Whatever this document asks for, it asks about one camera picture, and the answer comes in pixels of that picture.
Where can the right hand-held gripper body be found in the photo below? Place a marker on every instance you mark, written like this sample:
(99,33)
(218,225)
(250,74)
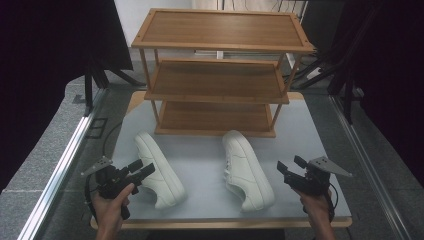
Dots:
(313,176)

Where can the wooden shoe rack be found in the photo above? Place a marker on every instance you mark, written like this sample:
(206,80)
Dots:
(220,66)

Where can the white sneaker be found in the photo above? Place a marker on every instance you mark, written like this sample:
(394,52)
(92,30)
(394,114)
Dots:
(246,170)
(158,170)

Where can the black metal stand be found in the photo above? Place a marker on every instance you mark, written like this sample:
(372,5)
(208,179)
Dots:
(96,80)
(336,73)

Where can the black curtain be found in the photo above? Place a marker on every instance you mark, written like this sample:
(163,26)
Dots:
(386,73)
(50,66)

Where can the aluminium rail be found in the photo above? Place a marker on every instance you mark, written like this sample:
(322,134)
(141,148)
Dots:
(60,166)
(366,166)

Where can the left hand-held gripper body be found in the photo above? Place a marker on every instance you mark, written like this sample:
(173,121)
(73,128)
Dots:
(110,181)

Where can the person's left hand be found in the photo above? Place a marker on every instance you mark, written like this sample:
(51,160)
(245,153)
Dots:
(110,206)

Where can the person's right hand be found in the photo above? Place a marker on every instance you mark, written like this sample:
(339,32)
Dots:
(315,206)

